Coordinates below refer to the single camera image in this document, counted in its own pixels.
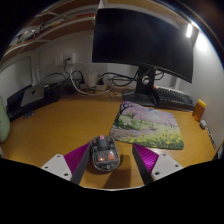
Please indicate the landscape print mouse pad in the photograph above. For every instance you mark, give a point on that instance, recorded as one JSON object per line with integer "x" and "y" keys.
{"x": 150, "y": 126}

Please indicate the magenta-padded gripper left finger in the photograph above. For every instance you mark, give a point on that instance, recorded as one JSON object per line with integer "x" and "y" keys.
{"x": 59, "y": 165}

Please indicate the black box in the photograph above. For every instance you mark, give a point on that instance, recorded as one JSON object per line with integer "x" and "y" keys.
{"x": 16, "y": 108}

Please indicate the transparent computer mouse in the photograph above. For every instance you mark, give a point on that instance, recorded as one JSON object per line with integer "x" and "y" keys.
{"x": 105, "y": 155}

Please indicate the bright light bar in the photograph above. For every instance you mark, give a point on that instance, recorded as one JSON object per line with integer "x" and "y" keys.
{"x": 189, "y": 30}

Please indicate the wooden wall shelf unit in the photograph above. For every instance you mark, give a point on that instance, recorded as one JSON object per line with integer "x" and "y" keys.
{"x": 43, "y": 30}

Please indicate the black computer monitor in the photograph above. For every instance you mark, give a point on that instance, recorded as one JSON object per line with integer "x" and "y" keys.
{"x": 140, "y": 40}

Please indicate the pale green bag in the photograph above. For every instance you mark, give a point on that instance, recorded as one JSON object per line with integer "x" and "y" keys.
{"x": 3, "y": 121}

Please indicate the white wall socket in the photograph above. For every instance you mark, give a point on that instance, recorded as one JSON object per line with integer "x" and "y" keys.
{"x": 65, "y": 59}

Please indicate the slim dark remote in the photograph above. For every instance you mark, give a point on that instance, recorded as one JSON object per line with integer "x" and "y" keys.
{"x": 211, "y": 137}

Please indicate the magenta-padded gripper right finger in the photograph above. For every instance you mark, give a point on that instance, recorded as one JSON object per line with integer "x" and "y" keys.
{"x": 165, "y": 165}

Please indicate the orange jar with yellow lid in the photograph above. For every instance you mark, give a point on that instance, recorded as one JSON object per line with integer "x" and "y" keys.
{"x": 199, "y": 110}

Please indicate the black keyboard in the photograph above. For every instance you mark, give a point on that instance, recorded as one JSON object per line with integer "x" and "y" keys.
{"x": 175, "y": 97}

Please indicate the small grey case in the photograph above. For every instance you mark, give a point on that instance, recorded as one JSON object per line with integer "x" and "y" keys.
{"x": 203, "y": 124}

